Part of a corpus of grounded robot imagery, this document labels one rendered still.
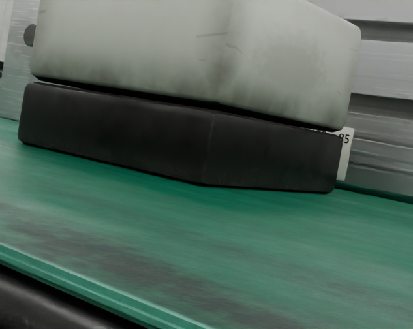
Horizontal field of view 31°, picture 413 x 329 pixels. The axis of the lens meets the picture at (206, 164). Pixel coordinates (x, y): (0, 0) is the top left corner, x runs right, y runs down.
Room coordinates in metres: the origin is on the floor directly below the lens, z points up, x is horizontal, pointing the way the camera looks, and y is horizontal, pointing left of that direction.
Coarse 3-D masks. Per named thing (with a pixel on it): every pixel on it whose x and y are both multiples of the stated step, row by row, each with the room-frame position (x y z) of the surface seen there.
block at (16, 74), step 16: (16, 0) 0.44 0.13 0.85; (32, 0) 0.43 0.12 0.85; (16, 16) 0.44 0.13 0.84; (32, 16) 0.43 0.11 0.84; (16, 32) 0.43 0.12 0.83; (32, 32) 0.39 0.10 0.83; (16, 48) 0.43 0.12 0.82; (32, 48) 0.42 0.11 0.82; (16, 64) 0.43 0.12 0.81; (16, 80) 0.43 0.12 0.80; (32, 80) 0.42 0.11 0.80; (0, 96) 0.44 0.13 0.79; (16, 96) 0.43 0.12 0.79; (0, 112) 0.44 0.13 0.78; (16, 112) 0.43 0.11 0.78
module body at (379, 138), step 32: (320, 0) 0.32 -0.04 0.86; (352, 0) 0.31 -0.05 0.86; (384, 0) 0.30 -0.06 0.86; (384, 32) 0.31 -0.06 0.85; (384, 64) 0.30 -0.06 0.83; (352, 96) 0.32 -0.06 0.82; (384, 96) 0.30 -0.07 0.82; (352, 128) 0.30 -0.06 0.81; (384, 128) 0.29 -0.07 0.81; (352, 160) 0.30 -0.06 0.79; (384, 160) 0.29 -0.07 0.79; (384, 192) 0.29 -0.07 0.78
